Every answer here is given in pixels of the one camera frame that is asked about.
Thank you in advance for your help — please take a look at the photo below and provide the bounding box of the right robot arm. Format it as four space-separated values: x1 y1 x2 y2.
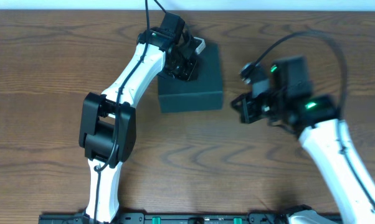
231 57 375 223

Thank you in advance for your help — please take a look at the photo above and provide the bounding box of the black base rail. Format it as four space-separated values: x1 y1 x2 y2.
37 205 319 224

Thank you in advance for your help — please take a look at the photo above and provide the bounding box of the dark green box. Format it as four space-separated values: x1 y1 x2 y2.
158 43 224 113

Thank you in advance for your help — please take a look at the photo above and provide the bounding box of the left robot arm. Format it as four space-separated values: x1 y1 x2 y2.
78 12 206 223

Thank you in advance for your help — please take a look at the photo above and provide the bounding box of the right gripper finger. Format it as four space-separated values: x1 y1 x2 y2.
238 108 250 124
230 94 246 109

